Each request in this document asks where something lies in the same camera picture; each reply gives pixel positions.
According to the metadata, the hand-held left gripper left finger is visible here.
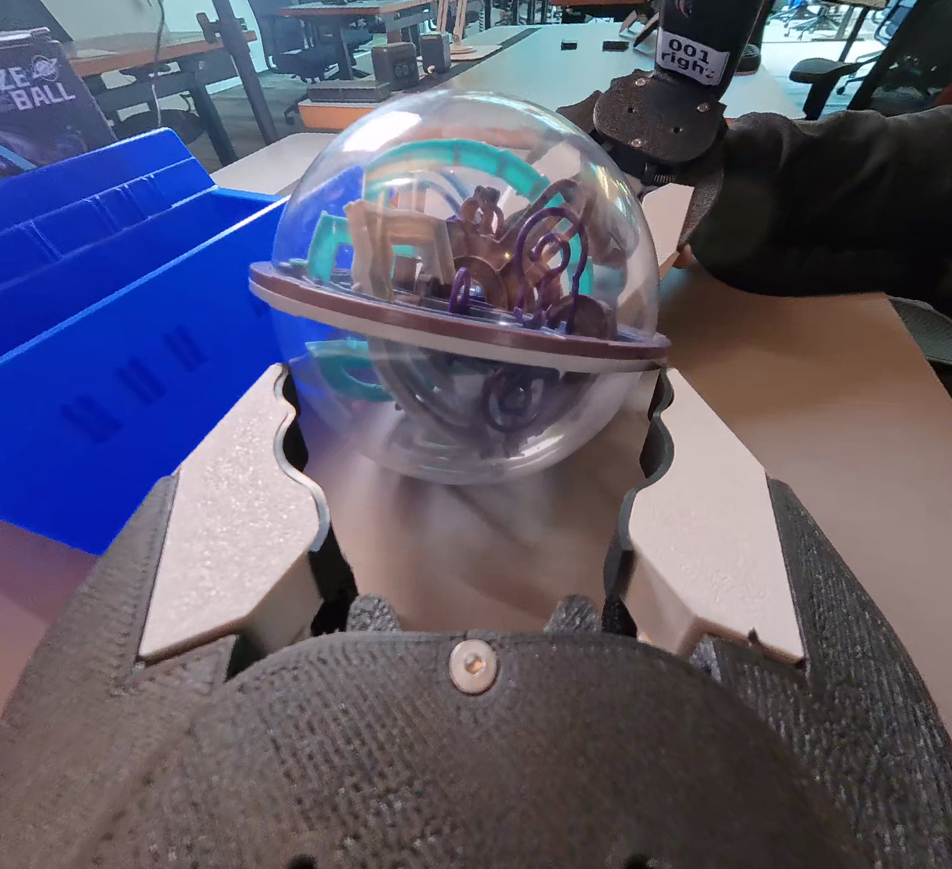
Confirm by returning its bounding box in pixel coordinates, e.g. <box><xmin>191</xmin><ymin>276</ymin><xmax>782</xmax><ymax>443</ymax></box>
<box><xmin>137</xmin><ymin>363</ymin><xmax>352</xmax><ymax>664</ymax></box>

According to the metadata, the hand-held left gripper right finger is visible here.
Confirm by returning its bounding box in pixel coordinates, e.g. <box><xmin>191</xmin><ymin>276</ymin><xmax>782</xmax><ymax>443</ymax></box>
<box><xmin>602</xmin><ymin>365</ymin><xmax>806</xmax><ymax>665</ymax></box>

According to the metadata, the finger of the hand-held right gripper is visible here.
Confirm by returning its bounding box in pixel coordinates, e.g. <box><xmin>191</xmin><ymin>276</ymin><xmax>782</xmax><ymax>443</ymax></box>
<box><xmin>643</xmin><ymin>140</ymin><xmax>728</xmax><ymax>275</ymax></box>
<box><xmin>558</xmin><ymin>91</ymin><xmax>605</xmax><ymax>133</ymax></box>

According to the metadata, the clear plastic maze ball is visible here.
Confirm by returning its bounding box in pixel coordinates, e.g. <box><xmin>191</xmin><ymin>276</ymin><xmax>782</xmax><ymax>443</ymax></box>
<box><xmin>249</xmin><ymin>89</ymin><xmax>672</xmax><ymax>487</ymax></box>

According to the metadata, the orange-edged grey desk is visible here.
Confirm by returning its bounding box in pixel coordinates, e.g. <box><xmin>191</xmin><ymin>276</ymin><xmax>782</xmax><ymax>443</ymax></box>
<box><xmin>297</xmin><ymin>21</ymin><xmax>808</xmax><ymax>135</ymax></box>

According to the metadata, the black desk mat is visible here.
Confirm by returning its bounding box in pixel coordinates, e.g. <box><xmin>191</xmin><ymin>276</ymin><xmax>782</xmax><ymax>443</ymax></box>
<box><xmin>446</xmin><ymin>27</ymin><xmax>540</xmax><ymax>70</ymax></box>

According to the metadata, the black and tan gripper tool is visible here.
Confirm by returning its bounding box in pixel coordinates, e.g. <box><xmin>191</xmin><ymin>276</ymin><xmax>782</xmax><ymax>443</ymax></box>
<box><xmin>621</xmin><ymin>0</ymin><xmax>664</xmax><ymax>53</ymax></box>

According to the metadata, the blue plastic bin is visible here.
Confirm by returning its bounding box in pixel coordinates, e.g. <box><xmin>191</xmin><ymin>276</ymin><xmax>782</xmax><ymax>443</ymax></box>
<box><xmin>0</xmin><ymin>192</ymin><xmax>298</xmax><ymax>558</ymax></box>
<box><xmin>0</xmin><ymin>127</ymin><xmax>220</xmax><ymax>290</ymax></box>

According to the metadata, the black power station box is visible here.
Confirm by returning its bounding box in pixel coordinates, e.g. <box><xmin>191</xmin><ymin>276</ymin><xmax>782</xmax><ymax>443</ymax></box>
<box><xmin>372</xmin><ymin>42</ymin><xmax>419</xmax><ymax>91</ymax></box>

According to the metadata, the long black bar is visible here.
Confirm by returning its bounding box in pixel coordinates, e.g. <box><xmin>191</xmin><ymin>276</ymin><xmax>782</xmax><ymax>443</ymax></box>
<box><xmin>308</xmin><ymin>80</ymin><xmax>391</xmax><ymax>105</ymax></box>

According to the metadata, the black mesh office chair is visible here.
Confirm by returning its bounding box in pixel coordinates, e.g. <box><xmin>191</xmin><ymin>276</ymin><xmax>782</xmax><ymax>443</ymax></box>
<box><xmin>790</xmin><ymin>0</ymin><xmax>952</xmax><ymax>120</ymax></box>

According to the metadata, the grey-green chair seat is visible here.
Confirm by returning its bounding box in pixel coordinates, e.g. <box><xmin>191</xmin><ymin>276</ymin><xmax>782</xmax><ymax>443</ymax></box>
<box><xmin>892</xmin><ymin>296</ymin><xmax>952</xmax><ymax>366</ymax></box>

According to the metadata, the black rolling office chair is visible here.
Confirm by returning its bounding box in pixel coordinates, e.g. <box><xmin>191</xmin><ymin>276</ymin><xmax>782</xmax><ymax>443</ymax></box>
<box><xmin>231</xmin><ymin>0</ymin><xmax>373</xmax><ymax>126</ymax></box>

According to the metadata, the dark blue toy package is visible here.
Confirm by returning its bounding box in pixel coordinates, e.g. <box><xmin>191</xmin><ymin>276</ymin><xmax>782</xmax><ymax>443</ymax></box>
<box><xmin>0</xmin><ymin>28</ymin><xmax>118</xmax><ymax>178</ymax></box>

